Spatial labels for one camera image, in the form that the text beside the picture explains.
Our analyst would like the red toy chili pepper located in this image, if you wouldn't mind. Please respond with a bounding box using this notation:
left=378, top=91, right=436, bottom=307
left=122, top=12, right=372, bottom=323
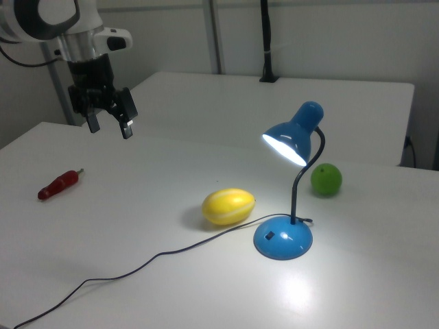
left=37, top=168, right=85, bottom=202

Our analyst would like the grey metal frame post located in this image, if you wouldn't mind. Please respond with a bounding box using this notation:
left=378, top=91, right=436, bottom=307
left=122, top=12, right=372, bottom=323
left=204, top=0, right=226, bottom=75
left=40, top=40, right=83, bottom=126

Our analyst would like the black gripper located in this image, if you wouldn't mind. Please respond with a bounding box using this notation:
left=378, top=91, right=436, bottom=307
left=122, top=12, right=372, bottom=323
left=67, top=53, right=139, bottom=140

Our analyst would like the black pole with table clamp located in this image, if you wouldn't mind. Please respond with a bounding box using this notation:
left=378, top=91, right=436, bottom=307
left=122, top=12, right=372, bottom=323
left=259, top=0, right=279, bottom=84

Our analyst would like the yellow striped toy melon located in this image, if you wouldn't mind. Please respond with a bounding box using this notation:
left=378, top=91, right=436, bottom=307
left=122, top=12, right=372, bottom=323
left=201, top=188, right=257, bottom=226

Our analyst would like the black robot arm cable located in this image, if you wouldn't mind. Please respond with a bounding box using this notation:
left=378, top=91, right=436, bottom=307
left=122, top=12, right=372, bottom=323
left=0, top=36, right=66, bottom=68

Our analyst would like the thin black lamp cable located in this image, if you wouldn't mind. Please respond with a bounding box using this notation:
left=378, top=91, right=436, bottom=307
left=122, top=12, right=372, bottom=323
left=12, top=215, right=313, bottom=329

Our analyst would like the green toy apple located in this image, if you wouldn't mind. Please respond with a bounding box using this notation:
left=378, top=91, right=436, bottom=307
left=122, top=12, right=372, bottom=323
left=310, top=162, right=343, bottom=198

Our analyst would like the blue gooseneck desk lamp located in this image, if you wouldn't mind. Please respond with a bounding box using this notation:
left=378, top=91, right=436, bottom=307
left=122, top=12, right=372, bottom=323
left=252, top=100, right=326, bottom=260

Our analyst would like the black wall cable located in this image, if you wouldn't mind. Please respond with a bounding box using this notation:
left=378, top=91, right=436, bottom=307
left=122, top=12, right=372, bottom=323
left=404, top=135, right=418, bottom=169

